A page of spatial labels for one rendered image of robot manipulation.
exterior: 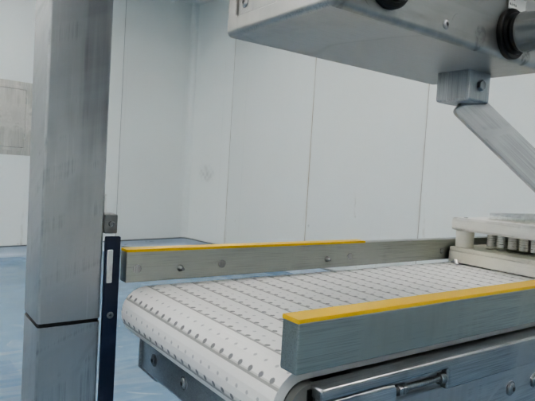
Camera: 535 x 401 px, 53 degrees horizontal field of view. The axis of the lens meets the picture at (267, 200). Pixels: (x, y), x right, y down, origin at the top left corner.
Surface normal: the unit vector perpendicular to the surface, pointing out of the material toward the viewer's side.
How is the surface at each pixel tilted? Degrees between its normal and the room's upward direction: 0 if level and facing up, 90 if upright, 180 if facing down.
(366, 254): 90
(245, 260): 90
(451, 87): 90
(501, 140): 87
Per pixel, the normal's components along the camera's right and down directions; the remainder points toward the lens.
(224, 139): -0.72, 0.00
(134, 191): 0.69, 0.08
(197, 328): -0.43, -0.81
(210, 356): -0.71, -0.44
